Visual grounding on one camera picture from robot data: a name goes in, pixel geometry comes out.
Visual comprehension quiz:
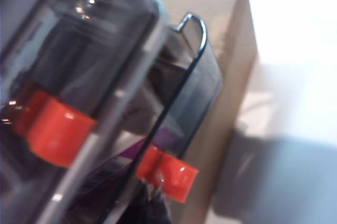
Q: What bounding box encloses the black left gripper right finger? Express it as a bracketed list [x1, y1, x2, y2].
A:
[152, 194, 174, 224]

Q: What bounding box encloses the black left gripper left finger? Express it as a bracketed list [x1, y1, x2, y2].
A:
[125, 183, 153, 224]

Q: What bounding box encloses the grey transparent drawer red handle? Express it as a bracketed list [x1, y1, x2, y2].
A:
[65, 13, 223, 224]
[0, 0, 164, 224]

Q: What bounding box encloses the purple white napkin pack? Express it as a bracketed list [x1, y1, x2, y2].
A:
[71, 108, 185, 209]

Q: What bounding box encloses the brown cardboard box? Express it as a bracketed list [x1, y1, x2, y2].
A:
[146, 0, 260, 224]

